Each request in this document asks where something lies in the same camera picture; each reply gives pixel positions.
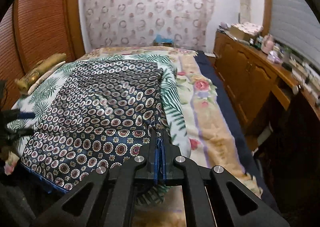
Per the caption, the navy bed sheet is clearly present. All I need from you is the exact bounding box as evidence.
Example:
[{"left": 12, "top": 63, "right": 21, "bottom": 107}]
[{"left": 195, "top": 51, "right": 280, "bottom": 213}]

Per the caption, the cardboard box on sideboard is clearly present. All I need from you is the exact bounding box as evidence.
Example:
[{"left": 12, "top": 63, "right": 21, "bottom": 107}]
[{"left": 228, "top": 22, "right": 264, "bottom": 42}]

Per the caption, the navy patterned satin pajama top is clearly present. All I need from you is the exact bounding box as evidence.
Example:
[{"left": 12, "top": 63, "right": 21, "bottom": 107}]
[{"left": 22, "top": 59, "right": 167, "bottom": 191}]

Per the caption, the pink kettle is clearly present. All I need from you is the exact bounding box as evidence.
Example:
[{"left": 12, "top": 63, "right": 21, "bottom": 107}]
[{"left": 261, "top": 34, "right": 274, "bottom": 55}]

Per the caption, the teal cloth on box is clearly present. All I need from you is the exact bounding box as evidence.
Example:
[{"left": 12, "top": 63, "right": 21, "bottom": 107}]
[{"left": 152, "top": 35, "right": 174, "bottom": 47}]

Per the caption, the grey window blind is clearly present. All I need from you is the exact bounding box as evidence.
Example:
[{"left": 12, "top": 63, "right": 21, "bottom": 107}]
[{"left": 270, "top": 0, "right": 319, "bottom": 67}]

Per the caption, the wooden sideboard cabinet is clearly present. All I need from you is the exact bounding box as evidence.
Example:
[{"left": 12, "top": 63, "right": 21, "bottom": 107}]
[{"left": 214, "top": 31, "right": 319, "bottom": 137}]

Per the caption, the floral bed blanket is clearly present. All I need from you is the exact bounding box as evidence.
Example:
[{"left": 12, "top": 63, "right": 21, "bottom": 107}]
[{"left": 3, "top": 46, "right": 263, "bottom": 227}]

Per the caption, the palm leaf print cloth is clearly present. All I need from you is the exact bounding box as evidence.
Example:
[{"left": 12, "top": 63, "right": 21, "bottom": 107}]
[{"left": 8, "top": 53, "right": 191, "bottom": 192}]

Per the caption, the golden brown patterned folded blanket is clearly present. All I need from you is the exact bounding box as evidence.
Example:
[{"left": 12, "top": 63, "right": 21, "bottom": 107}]
[{"left": 15, "top": 53, "right": 67, "bottom": 96}]

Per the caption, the circle patterned sheer curtain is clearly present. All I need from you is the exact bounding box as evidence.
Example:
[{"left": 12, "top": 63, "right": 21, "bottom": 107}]
[{"left": 83, "top": 0, "right": 215, "bottom": 50}]

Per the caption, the wooden louvered wardrobe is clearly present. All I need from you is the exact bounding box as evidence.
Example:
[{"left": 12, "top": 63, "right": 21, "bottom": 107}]
[{"left": 1, "top": 0, "right": 85, "bottom": 110}]

